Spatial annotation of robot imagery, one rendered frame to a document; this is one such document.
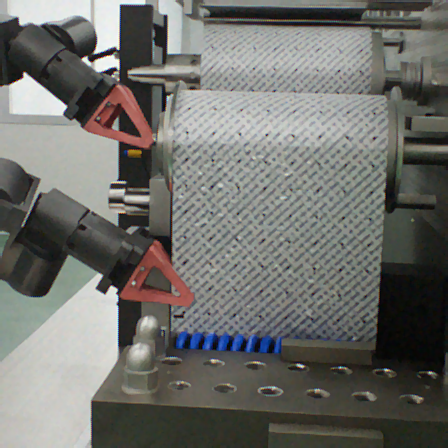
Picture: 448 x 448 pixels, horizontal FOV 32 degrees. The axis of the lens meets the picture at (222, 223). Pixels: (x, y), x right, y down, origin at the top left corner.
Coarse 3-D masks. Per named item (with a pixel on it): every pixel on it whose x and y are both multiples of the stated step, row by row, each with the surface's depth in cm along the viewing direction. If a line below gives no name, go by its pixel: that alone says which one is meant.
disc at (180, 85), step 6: (180, 84) 90; (174, 90) 88; (180, 90) 90; (174, 96) 87; (174, 102) 87; (174, 108) 87; (174, 114) 87; (174, 120) 87; (168, 144) 86; (168, 150) 86; (168, 156) 86; (168, 162) 87
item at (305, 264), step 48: (192, 192) 88; (240, 192) 87; (288, 192) 87; (336, 192) 86; (192, 240) 88; (240, 240) 88; (288, 240) 87; (336, 240) 87; (192, 288) 89; (240, 288) 89; (288, 288) 88; (336, 288) 88; (192, 336) 90; (288, 336) 89; (336, 336) 89
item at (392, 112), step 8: (168, 104) 89; (392, 104) 88; (168, 112) 88; (392, 112) 87; (168, 120) 88; (392, 120) 86; (168, 128) 88; (392, 128) 86; (168, 136) 87; (392, 136) 85; (392, 144) 85; (392, 152) 85; (392, 160) 86; (168, 168) 89; (392, 168) 86; (168, 176) 89; (392, 176) 86; (168, 184) 91; (392, 184) 87
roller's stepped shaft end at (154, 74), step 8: (152, 64) 116; (160, 64) 116; (128, 72) 117; (136, 72) 116; (144, 72) 116; (152, 72) 115; (160, 72) 115; (136, 80) 117; (144, 80) 116; (152, 80) 116; (160, 80) 116
